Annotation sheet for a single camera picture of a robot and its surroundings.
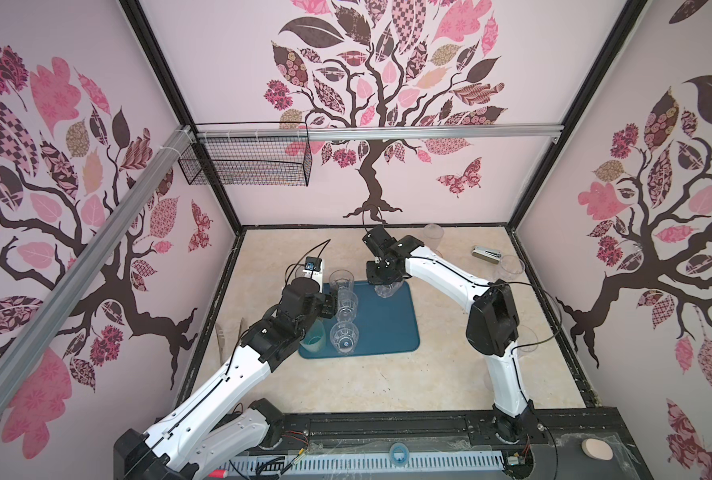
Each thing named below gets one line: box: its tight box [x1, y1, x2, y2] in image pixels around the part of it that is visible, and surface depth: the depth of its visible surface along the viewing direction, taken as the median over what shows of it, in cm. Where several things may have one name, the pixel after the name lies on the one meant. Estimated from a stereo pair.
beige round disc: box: [581, 438, 614, 461], surface depth 71 cm
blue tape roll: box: [389, 442, 409, 467], surface depth 71 cm
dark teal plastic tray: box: [298, 281, 421, 359], surface depth 95 cm
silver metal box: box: [472, 246, 502, 264], surface depth 112 cm
